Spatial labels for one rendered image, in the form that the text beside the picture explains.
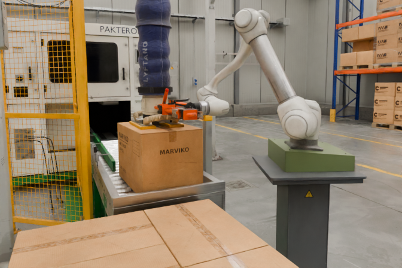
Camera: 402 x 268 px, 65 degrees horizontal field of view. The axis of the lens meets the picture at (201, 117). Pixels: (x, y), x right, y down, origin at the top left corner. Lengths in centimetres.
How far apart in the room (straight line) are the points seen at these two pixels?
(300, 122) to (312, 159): 29
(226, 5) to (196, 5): 116
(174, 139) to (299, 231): 88
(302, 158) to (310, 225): 40
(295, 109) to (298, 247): 81
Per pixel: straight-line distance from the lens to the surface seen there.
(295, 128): 161
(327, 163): 185
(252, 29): 173
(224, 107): 202
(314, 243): 202
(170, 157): 192
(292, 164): 178
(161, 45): 208
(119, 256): 142
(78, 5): 255
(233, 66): 198
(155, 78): 206
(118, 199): 185
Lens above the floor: 123
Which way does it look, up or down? 6 degrees down
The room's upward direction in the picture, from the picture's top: straight up
